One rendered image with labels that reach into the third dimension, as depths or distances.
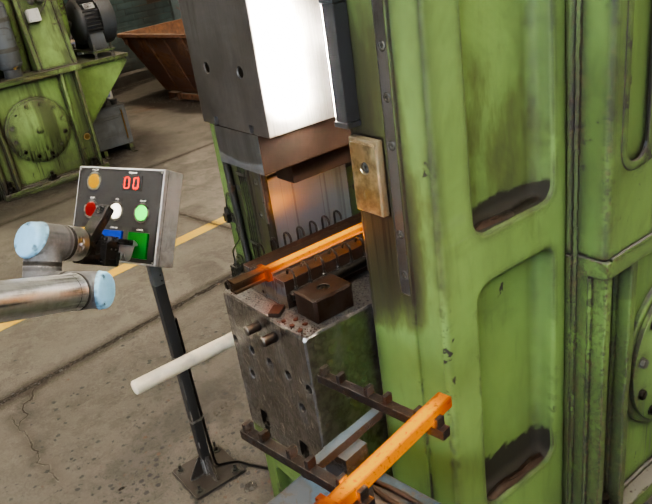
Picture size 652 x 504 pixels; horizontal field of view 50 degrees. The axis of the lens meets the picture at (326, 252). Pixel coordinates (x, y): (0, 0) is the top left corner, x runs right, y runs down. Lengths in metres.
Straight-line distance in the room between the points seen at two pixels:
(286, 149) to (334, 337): 0.46
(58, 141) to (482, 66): 5.31
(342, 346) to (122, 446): 1.49
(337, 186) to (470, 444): 0.83
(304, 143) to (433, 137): 0.40
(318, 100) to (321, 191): 0.51
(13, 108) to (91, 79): 0.84
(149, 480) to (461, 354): 1.54
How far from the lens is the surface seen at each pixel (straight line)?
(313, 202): 2.06
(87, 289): 1.69
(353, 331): 1.72
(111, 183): 2.19
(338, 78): 1.47
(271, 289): 1.80
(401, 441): 1.25
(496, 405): 1.91
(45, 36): 6.56
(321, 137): 1.70
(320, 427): 1.78
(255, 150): 1.62
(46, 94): 6.50
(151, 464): 2.88
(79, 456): 3.06
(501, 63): 1.58
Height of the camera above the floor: 1.78
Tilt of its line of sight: 25 degrees down
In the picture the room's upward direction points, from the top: 9 degrees counter-clockwise
